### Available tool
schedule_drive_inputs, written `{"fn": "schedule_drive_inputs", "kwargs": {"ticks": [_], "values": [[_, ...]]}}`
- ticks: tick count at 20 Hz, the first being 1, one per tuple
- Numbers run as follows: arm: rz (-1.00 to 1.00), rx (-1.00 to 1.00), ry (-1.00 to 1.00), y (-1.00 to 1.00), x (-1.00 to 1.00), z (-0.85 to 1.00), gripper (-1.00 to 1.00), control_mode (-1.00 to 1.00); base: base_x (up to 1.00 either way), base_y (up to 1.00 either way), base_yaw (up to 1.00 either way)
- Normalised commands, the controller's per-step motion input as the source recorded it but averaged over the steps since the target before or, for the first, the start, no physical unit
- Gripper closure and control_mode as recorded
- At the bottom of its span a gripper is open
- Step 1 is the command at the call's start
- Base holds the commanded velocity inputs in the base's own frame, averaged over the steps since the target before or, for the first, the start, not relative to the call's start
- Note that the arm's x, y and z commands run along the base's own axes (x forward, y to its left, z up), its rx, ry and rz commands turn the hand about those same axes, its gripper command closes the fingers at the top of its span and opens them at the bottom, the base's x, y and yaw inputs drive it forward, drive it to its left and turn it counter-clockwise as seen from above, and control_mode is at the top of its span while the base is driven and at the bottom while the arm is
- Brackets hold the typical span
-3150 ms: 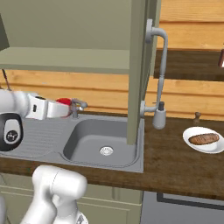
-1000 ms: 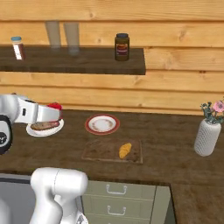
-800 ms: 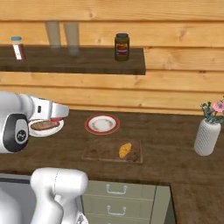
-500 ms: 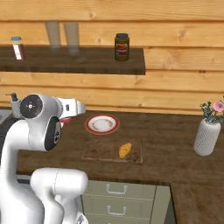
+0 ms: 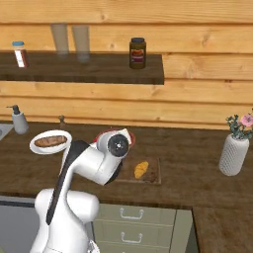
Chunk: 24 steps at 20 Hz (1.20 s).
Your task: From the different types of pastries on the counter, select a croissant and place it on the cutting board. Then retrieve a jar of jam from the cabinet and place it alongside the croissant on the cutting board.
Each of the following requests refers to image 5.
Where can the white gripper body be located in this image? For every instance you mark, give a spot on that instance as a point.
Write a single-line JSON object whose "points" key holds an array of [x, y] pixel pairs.
{"points": [[93, 247]]}

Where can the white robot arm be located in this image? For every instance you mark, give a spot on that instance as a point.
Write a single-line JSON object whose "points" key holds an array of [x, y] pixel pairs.
{"points": [[82, 161]]}

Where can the yellow croissant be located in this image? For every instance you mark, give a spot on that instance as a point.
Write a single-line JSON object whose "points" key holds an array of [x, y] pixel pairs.
{"points": [[141, 169]]}

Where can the brown wooden cutting board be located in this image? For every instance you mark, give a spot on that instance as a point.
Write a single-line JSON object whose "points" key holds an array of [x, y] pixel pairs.
{"points": [[153, 171]]}

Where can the dark jam jar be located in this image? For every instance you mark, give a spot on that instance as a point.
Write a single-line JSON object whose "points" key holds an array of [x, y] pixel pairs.
{"points": [[137, 54]]}

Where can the pale green drawer front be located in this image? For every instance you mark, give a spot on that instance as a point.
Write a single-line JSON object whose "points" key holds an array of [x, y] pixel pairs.
{"points": [[154, 234], [145, 249], [158, 215]]}

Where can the grey dishwasher front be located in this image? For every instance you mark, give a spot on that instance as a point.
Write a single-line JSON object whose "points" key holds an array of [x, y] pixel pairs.
{"points": [[16, 227]]}

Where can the white plate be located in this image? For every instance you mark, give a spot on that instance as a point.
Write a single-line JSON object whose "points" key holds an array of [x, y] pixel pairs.
{"points": [[39, 150]]}

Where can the brown baguette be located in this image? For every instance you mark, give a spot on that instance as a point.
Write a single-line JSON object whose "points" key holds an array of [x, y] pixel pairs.
{"points": [[51, 141]]}

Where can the red plate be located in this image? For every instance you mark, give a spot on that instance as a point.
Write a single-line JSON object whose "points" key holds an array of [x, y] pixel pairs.
{"points": [[132, 137]]}

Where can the small brown pepper grinder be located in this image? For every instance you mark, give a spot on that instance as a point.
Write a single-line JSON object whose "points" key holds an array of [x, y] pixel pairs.
{"points": [[62, 122]]}

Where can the grey soap dispenser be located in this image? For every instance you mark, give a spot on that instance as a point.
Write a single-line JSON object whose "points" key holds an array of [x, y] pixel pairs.
{"points": [[20, 123]]}

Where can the white textured vase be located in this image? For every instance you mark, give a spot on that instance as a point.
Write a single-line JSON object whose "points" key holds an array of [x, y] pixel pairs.
{"points": [[233, 156]]}

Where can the dark wooden shelf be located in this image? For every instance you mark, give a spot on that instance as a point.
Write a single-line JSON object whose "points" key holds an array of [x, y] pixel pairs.
{"points": [[99, 69]]}

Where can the pink flowers with leaves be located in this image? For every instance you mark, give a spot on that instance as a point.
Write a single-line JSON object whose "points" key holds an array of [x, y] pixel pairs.
{"points": [[242, 126]]}

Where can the blue-lidded spice bottle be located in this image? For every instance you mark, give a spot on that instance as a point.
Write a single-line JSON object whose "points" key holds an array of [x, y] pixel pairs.
{"points": [[20, 56]]}

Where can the clear drinking glass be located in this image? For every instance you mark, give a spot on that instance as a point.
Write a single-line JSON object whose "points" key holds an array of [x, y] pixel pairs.
{"points": [[60, 38], [81, 41]]}

